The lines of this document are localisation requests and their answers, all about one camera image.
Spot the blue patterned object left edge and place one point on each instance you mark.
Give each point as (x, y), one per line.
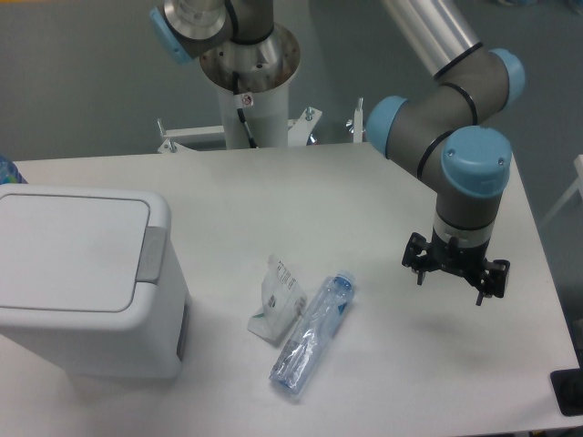
(9, 173)

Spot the white frame at right edge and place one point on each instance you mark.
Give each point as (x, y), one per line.
(574, 189)

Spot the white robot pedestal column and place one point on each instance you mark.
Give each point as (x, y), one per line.
(256, 76)

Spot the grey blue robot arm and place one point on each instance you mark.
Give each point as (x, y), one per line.
(441, 141)

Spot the white plastic pouch wrapper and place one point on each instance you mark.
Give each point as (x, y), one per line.
(283, 301)

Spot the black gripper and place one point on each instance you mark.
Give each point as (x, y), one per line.
(461, 252)

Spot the white trash can lid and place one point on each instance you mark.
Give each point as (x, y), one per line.
(73, 253)

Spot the white trash can body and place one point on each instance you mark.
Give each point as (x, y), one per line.
(145, 340)

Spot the crushed clear plastic bottle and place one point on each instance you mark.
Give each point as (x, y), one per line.
(302, 353)

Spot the white pedestal base frame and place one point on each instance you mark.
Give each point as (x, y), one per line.
(243, 131)

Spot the black device at table edge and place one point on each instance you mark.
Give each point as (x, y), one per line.
(567, 385)

